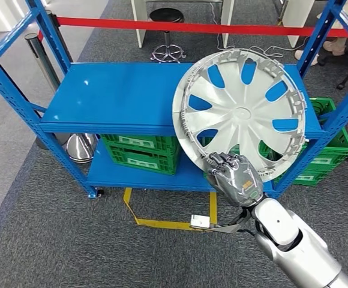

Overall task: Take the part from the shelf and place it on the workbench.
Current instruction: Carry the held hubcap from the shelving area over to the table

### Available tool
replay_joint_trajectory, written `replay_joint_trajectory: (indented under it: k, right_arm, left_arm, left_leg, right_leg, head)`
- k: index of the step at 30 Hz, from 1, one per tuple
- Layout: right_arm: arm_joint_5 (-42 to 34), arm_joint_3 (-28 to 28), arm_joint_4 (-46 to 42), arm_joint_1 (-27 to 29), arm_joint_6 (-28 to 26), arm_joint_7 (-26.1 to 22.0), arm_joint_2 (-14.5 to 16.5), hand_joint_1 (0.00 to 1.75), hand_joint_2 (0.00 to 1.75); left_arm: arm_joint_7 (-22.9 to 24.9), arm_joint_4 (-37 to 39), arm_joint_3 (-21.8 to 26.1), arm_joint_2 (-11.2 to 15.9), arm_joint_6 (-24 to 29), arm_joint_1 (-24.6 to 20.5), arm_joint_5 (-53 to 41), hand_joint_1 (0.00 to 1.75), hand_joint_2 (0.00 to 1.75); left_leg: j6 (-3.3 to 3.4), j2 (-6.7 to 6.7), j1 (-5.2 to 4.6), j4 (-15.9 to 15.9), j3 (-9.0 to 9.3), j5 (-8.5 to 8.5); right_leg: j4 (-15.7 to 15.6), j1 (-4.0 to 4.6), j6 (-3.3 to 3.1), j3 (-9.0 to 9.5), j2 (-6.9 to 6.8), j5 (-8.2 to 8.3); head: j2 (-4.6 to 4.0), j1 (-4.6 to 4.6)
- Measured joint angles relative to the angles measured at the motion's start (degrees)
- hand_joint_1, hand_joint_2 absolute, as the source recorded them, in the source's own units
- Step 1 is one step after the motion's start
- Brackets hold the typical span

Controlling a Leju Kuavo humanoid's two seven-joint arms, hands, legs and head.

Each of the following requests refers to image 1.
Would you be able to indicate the blue metal shelf rack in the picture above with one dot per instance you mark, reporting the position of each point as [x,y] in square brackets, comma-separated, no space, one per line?
[117,91]

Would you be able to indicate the black pole stand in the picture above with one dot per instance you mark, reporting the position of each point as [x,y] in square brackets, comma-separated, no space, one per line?
[52,141]

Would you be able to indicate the black round stool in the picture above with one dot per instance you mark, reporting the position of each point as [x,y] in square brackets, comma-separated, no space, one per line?
[166,15]

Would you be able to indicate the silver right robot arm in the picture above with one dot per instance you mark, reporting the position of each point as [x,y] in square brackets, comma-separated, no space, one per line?
[296,246]

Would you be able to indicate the person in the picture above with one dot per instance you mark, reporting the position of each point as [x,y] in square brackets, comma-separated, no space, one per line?
[334,47]

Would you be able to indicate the yellow floor tape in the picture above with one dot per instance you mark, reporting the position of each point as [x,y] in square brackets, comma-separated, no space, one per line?
[213,206]

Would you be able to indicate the green plastic crate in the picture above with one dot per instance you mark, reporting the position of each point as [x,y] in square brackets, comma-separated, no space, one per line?
[269,153]
[167,165]
[321,175]
[111,141]
[342,147]

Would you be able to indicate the red barrier belt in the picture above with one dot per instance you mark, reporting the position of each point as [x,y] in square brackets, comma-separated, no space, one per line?
[192,28]

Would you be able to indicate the grey plastic wheel hubcap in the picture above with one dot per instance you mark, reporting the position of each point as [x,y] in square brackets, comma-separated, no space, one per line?
[240,115]

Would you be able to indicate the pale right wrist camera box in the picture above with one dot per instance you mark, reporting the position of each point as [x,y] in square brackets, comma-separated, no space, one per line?
[200,221]

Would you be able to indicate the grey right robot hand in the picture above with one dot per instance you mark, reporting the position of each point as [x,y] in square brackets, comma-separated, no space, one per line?
[237,183]

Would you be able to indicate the chrome stanchion post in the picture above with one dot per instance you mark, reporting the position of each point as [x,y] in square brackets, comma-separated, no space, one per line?
[64,45]
[41,59]

